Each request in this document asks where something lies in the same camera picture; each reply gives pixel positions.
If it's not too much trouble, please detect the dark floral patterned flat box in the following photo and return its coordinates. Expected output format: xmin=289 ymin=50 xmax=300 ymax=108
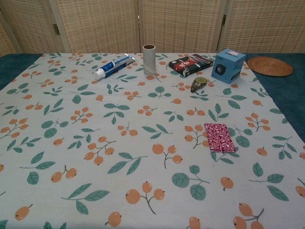
xmin=168 ymin=53 xmax=214 ymax=77

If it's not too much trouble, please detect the blue and white toothpaste tube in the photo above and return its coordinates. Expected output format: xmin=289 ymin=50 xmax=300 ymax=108
xmin=92 ymin=54 xmax=137 ymax=80

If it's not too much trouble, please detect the fruit and leaf print tablecloth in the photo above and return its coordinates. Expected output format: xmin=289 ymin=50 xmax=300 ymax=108
xmin=0 ymin=52 xmax=305 ymax=229

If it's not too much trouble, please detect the teal table cover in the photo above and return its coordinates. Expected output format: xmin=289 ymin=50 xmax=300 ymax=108
xmin=0 ymin=52 xmax=305 ymax=141

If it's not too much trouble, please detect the round woven rattan coaster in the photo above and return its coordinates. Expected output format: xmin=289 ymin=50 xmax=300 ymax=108
xmin=247 ymin=56 xmax=294 ymax=77

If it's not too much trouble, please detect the olive correction tape dispenser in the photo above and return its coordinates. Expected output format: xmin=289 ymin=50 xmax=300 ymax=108
xmin=190 ymin=76 xmax=208 ymax=93

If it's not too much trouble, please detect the pink patterned card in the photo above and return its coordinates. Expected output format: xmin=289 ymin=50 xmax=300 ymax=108
xmin=204 ymin=122 xmax=237 ymax=153

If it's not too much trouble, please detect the cardboard paper roll tube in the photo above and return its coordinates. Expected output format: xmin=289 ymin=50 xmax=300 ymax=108
xmin=142 ymin=44 xmax=157 ymax=75

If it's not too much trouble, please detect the blue speaker carton box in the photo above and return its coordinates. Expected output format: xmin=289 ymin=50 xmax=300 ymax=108
xmin=211 ymin=48 xmax=246 ymax=84

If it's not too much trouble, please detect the woven bamboo screen panel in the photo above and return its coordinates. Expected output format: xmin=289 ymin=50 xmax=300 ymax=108
xmin=0 ymin=0 xmax=59 ymax=54
xmin=223 ymin=0 xmax=305 ymax=54
xmin=56 ymin=0 xmax=140 ymax=53
xmin=138 ymin=0 xmax=226 ymax=53
xmin=0 ymin=11 xmax=17 ymax=58

